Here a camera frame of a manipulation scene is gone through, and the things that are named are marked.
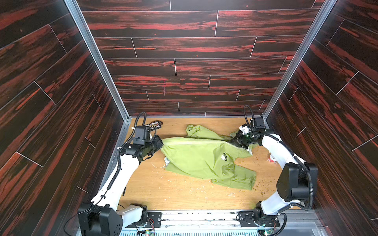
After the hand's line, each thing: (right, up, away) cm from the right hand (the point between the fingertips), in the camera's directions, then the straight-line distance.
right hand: (232, 140), depth 88 cm
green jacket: (-18, -8, 0) cm, 20 cm away
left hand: (-40, 0, -8) cm, 41 cm away
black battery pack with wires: (-52, +11, +24) cm, 59 cm away
